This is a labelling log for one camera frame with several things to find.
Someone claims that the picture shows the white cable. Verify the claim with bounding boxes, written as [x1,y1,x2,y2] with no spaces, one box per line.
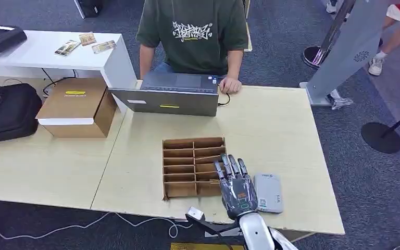
[0,211,194,241]

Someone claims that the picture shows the black laptop cable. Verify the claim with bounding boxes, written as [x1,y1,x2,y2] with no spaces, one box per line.
[217,84,231,107]

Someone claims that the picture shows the grey open laptop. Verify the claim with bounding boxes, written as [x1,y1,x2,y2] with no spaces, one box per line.
[109,71,220,118]

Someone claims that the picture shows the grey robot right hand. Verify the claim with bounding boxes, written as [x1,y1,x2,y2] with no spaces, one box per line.
[214,153,259,220]

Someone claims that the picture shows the small black case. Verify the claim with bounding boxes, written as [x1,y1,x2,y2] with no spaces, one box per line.
[0,23,28,54]

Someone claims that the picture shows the person's left hand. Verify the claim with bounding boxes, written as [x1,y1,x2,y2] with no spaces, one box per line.
[218,76,243,95]

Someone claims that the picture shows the grey card reader device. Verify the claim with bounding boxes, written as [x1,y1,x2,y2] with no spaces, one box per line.
[253,172,284,214]

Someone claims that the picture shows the white side table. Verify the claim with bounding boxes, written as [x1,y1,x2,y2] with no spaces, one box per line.
[0,30,138,89]

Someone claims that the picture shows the person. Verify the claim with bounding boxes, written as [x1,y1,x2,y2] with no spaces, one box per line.
[368,0,400,77]
[325,0,341,15]
[135,0,250,95]

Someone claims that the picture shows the chrome stanchion post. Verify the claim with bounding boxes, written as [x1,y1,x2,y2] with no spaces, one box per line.
[302,0,348,69]

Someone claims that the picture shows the brown cardboard box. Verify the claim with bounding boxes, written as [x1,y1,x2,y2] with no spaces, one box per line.
[35,77,118,139]

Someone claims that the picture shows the black stanchion with round base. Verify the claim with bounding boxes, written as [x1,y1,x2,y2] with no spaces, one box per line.
[360,103,400,155]

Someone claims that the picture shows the printed card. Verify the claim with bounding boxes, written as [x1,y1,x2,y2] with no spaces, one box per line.
[54,40,81,57]
[78,31,97,47]
[91,40,118,55]

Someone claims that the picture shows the black cables under side table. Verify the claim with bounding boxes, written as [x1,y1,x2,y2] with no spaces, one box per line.
[40,68,78,98]

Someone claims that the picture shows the large black bag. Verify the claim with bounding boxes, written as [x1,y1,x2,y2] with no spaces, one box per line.
[0,83,43,146]

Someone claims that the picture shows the wooden card box with slots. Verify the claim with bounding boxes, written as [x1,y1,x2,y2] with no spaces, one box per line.
[161,136,227,202]

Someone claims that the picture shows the crumpled clear plastic wrap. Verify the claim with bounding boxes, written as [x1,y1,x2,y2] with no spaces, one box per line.
[329,89,354,111]

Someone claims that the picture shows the black box with white edge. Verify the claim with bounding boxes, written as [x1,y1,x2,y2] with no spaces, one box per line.
[73,0,103,19]

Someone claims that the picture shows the grey metal kiosk stand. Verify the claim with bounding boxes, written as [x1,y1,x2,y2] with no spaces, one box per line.
[299,0,395,108]

